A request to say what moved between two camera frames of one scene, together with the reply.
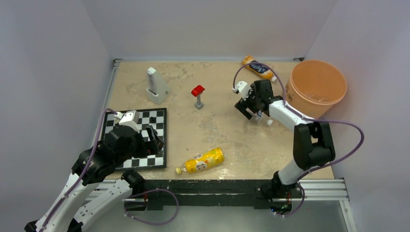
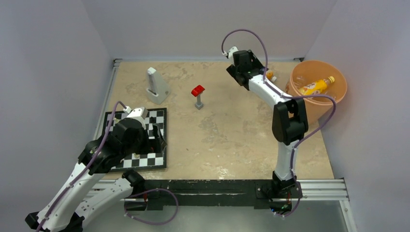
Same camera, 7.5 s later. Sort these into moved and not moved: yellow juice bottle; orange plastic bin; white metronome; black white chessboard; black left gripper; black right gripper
Moved: black right gripper; yellow juice bottle
Not moved: black left gripper; white metronome; orange plastic bin; black white chessboard
